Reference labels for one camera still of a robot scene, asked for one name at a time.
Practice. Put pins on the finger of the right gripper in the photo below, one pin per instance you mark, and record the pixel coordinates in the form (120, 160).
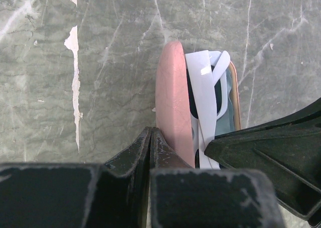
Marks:
(287, 150)

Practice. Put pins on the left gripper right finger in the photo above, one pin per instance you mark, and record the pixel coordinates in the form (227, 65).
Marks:
(182, 196)

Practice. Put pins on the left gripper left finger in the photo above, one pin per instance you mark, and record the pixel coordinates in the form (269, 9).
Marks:
(110, 194)

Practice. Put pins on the pink glasses case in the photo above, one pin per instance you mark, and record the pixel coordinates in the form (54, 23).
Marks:
(172, 102)

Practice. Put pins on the white sunglasses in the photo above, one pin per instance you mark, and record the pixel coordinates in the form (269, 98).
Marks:
(208, 95)

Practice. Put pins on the light blue cleaning cloth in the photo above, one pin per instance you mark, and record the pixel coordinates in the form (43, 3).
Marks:
(225, 124)

